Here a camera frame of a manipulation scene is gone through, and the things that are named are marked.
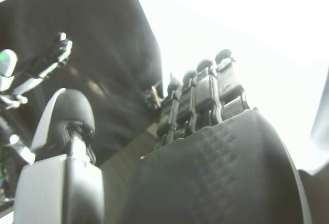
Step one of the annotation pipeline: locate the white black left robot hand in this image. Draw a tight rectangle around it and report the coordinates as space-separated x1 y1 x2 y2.
14 48 313 224

